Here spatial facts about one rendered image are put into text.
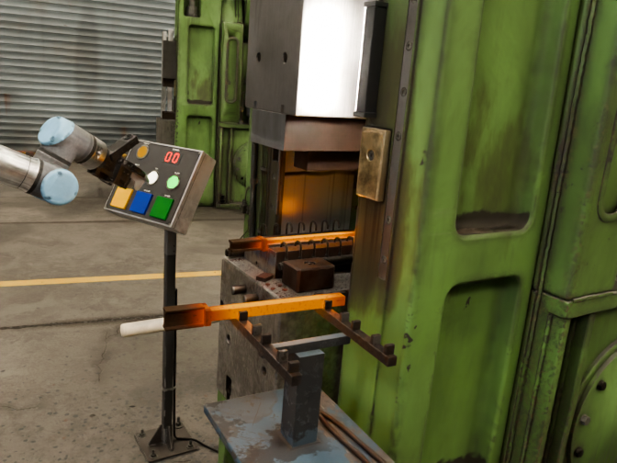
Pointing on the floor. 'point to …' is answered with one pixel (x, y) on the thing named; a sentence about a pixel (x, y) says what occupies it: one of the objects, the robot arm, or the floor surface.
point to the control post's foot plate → (154, 446)
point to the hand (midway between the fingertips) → (146, 178)
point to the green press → (209, 93)
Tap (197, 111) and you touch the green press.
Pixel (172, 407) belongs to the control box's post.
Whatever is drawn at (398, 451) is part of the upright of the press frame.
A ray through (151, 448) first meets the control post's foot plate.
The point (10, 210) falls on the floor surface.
